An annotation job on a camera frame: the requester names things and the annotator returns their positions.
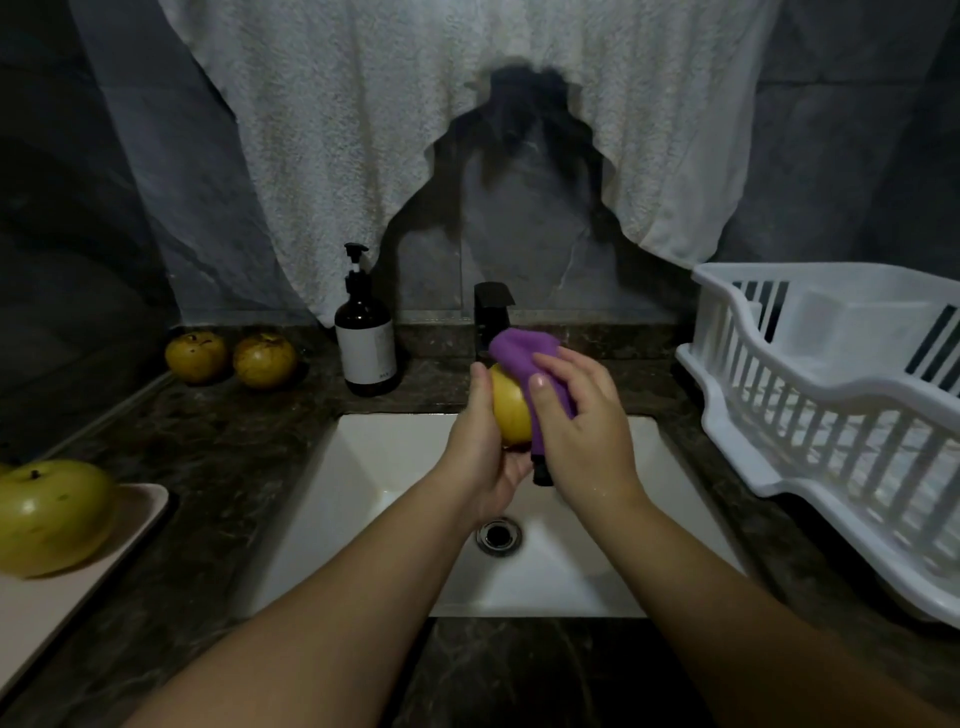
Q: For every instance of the white hanging towel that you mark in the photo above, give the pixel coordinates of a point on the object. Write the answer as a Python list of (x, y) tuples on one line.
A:
[(315, 135)]

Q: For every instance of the person's right hand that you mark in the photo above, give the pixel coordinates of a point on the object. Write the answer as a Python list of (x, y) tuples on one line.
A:
[(593, 435)]

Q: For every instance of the person's left hand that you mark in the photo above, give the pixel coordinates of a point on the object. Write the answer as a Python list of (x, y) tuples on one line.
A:
[(477, 458)]

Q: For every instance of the person's right forearm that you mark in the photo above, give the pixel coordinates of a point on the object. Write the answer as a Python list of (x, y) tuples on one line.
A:
[(765, 630)]

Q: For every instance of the spotted yellow apple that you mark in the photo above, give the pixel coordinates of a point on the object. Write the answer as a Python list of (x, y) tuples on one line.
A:
[(54, 518), (510, 408)]

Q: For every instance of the beige plastic tray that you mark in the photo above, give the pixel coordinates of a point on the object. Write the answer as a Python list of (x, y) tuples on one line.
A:
[(113, 578)]

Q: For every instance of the person's left forearm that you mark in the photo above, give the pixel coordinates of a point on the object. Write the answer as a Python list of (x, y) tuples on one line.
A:
[(300, 638)]

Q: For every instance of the purple cloth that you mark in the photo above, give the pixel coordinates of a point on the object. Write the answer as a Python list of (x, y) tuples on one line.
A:
[(522, 353)]

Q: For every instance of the dark soap pump bottle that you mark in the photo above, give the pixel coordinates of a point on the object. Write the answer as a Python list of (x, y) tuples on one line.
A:
[(366, 338)]

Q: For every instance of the white plastic basket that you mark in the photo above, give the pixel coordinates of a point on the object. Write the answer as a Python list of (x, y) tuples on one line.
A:
[(825, 413)]

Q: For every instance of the group of yellow apples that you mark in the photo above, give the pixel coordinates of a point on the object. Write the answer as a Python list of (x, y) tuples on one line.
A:
[(264, 362)]

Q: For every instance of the metal sink drain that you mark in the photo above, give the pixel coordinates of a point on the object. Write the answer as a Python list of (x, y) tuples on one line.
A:
[(498, 534)]

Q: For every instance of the white sink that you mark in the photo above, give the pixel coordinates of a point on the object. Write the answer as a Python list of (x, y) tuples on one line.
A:
[(345, 510)]

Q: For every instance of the black faucet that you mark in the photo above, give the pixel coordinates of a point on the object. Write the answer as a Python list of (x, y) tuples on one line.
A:
[(492, 308)]

